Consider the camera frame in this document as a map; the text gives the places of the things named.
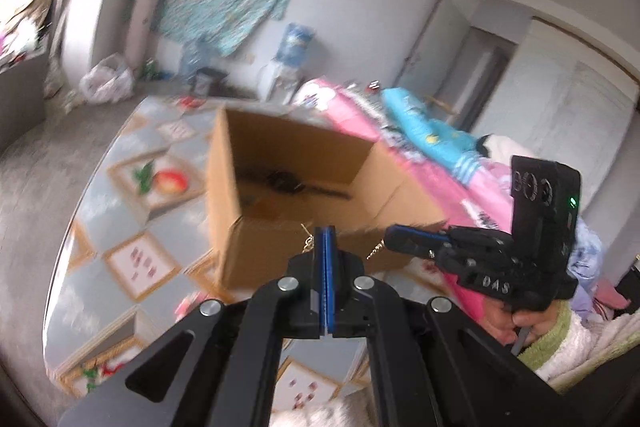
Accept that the blue pillow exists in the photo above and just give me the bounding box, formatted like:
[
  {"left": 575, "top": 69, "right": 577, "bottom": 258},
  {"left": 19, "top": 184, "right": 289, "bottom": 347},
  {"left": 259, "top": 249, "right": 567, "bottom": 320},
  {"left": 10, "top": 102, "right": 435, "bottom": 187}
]
[{"left": 381, "top": 87, "right": 493, "bottom": 185}]

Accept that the grey door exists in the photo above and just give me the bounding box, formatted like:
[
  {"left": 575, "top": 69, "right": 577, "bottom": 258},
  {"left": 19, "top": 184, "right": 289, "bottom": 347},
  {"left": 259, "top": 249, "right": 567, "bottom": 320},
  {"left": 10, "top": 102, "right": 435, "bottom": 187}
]
[{"left": 400, "top": 0, "right": 476, "bottom": 102}]

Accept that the gold chain necklace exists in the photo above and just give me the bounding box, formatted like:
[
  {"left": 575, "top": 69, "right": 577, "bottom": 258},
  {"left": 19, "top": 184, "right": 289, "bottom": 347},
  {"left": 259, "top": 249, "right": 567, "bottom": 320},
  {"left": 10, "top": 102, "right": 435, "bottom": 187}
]
[{"left": 300, "top": 223, "right": 386, "bottom": 262}]

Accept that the white wardrobe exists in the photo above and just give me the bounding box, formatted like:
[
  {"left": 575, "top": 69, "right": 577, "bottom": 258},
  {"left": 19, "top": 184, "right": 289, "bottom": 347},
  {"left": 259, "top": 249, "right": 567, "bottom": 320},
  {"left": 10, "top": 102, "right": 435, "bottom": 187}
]
[{"left": 472, "top": 17, "right": 640, "bottom": 218}]

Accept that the brown cardboard box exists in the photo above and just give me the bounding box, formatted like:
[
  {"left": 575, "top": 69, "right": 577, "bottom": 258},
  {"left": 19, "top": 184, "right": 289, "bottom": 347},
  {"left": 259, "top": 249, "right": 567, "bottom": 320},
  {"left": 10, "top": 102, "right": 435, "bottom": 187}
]
[{"left": 205, "top": 104, "right": 448, "bottom": 290}]

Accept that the wooden chair frame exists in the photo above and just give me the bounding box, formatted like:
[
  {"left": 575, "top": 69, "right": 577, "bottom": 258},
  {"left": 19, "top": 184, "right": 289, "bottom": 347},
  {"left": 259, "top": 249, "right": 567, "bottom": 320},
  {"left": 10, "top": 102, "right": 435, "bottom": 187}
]
[{"left": 429, "top": 94, "right": 460, "bottom": 118}]

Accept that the rolled pink mat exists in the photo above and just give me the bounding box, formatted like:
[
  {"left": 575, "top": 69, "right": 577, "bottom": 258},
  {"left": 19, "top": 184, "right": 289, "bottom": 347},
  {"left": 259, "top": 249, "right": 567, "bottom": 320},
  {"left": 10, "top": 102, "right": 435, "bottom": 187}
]
[{"left": 125, "top": 0, "right": 165, "bottom": 68}]

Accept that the grey cabinet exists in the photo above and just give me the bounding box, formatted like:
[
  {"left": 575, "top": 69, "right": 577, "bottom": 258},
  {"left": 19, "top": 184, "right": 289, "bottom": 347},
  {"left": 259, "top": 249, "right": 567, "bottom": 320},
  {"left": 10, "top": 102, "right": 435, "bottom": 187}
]
[{"left": 0, "top": 52, "right": 48, "bottom": 148}]

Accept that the person's right hand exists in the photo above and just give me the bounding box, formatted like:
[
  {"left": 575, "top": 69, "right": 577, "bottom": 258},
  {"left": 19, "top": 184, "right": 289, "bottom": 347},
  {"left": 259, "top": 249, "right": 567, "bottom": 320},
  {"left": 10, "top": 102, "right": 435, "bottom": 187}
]
[{"left": 488, "top": 301, "right": 559, "bottom": 356}]

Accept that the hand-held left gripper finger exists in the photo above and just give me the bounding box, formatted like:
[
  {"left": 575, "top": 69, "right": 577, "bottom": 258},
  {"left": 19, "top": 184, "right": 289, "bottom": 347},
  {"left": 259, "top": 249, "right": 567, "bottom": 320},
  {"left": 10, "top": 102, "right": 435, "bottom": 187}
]
[
  {"left": 57, "top": 227, "right": 327, "bottom": 427},
  {"left": 325, "top": 227, "right": 596, "bottom": 427}
]

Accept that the person's right forearm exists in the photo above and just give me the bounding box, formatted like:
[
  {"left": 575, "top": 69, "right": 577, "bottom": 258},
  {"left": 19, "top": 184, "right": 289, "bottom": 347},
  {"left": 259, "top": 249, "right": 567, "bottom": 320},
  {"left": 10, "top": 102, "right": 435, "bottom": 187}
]
[{"left": 517, "top": 302, "right": 640, "bottom": 395}]

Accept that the pink printed blanket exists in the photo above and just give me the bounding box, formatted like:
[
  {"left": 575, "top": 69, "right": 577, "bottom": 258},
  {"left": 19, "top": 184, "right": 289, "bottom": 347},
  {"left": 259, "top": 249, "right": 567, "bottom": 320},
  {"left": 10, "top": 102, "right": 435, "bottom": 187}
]
[{"left": 292, "top": 78, "right": 531, "bottom": 323}]

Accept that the clear water jug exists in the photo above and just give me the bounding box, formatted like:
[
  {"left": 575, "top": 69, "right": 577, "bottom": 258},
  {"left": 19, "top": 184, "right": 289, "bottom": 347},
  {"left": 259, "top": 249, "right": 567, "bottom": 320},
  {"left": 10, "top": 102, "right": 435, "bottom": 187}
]
[{"left": 180, "top": 41, "right": 213, "bottom": 82}]

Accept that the white fluffy robe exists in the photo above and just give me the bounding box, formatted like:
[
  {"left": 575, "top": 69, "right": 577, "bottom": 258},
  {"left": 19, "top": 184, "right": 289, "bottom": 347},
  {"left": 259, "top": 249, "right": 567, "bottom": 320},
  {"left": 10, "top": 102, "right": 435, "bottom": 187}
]
[{"left": 295, "top": 399, "right": 371, "bottom": 427}]

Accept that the pile of pastel clothes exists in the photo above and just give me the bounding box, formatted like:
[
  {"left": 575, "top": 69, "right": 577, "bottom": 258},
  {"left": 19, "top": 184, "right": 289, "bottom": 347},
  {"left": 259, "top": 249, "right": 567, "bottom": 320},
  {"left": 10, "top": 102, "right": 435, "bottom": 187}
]
[{"left": 570, "top": 222, "right": 640, "bottom": 323}]

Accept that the black bin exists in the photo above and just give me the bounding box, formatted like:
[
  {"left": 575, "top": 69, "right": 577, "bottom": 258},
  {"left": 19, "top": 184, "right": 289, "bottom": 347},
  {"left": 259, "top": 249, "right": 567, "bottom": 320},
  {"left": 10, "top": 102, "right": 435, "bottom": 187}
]
[{"left": 195, "top": 68, "right": 228, "bottom": 95}]

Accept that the pile of clutter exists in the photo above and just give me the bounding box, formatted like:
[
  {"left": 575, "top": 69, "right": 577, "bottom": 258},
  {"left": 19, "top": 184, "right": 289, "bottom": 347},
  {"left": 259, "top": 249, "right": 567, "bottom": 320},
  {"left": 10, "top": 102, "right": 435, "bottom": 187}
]
[{"left": 0, "top": 0, "right": 68, "bottom": 72}]

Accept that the white plastic bag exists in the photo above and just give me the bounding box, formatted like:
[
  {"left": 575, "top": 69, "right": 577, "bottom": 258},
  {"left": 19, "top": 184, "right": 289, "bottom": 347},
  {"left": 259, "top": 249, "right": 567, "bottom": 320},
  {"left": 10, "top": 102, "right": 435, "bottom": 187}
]
[{"left": 81, "top": 53, "right": 135, "bottom": 104}]

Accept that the black wristwatch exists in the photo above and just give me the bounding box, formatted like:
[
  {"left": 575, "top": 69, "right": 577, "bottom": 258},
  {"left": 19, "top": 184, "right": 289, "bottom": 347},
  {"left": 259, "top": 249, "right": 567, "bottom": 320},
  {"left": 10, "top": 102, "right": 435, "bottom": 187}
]
[{"left": 237, "top": 167, "right": 356, "bottom": 200}]

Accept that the white water dispenser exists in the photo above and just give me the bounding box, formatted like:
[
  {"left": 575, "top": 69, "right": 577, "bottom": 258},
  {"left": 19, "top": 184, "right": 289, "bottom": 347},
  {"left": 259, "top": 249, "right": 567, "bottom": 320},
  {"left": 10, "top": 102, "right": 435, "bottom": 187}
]
[{"left": 257, "top": 59, "right": 303, "bottom": 104}]

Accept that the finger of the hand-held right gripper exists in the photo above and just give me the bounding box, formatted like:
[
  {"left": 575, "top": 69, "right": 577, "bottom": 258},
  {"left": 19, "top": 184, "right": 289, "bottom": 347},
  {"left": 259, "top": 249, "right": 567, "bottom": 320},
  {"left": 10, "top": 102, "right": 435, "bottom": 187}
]
[
  {"left": 384, "top": 239, "right": 448, "bottom": 261},
  {"left": 387, "top": 224, "right": 451, "bottom": 244}
]

